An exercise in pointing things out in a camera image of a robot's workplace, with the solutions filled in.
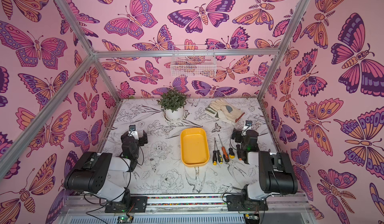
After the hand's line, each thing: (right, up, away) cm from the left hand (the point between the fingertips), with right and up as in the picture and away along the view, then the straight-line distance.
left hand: (137, 130), depth 93 cm
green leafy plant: (+22, +19, -1) cm, 29 cm away
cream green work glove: (+53, +9, +16) cm, 56 cm away
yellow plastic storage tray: (+36, -13, 0) cm, 38 cm away
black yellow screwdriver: (+51, -15, -4) cm, 53 cm away
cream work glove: (+62, +12, +19) cm, 66 cm away
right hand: (+64, +1, +1) cm, 64 cm away
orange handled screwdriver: (+54, -15, -5) cm, 56 cm away
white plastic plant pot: (+22, +8, +14) cm, 27 cm away
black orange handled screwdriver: (+62, -13, -5) cm, 63 cm away
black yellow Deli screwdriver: (+48, -15, -3) cm, 50 cm away
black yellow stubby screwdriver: (+57, -14, -5) cm, 59 cm away
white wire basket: (+35, +44, +2) cm, 56 cm away
